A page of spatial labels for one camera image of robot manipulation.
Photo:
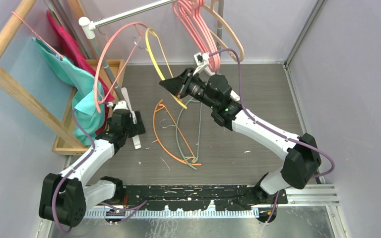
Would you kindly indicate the white garment rack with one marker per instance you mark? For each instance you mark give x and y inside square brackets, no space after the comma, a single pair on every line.
[187,12]

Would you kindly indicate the yellow plastic hanger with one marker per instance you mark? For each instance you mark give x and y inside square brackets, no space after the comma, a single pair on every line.
[148,32]

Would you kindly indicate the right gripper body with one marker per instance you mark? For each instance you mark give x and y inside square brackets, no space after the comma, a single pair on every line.
[197,88]

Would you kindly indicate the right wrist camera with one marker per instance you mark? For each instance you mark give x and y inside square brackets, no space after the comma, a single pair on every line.
[202,62]

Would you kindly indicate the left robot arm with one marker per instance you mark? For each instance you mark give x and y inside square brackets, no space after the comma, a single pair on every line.
[66,197]

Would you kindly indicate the pink plastic hanger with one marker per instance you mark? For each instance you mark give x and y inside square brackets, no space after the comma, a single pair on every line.
[185,16]
[210,42]
[197,29]

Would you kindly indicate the green plastic hanger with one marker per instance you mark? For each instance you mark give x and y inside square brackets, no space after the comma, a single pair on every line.
[184,148]

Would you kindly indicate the beige plastic hanger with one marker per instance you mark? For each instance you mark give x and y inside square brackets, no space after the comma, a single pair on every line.
[216,8]

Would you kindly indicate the thin pink wire hanger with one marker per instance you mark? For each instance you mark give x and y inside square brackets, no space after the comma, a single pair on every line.
[97,96]

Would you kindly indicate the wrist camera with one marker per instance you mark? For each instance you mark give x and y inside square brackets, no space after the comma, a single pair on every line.
[202,62]
[120,105]

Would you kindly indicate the pink red cloth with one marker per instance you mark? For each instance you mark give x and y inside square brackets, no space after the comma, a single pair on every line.
[71,50]

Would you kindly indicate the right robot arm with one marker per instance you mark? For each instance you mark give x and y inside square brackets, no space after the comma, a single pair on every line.
[299,153]

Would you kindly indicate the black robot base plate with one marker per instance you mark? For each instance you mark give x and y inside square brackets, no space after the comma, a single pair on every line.
[191,201]

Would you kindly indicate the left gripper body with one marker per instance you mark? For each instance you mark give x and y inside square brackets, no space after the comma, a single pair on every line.
[109,120]

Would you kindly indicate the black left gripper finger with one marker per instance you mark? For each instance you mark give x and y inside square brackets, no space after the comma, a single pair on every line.
[131,127]
[139,125]

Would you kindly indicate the teal cloth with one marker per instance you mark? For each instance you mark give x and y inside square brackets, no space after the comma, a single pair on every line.
[83,103]

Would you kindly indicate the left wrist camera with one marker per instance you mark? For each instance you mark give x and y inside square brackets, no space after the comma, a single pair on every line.
[120,105]

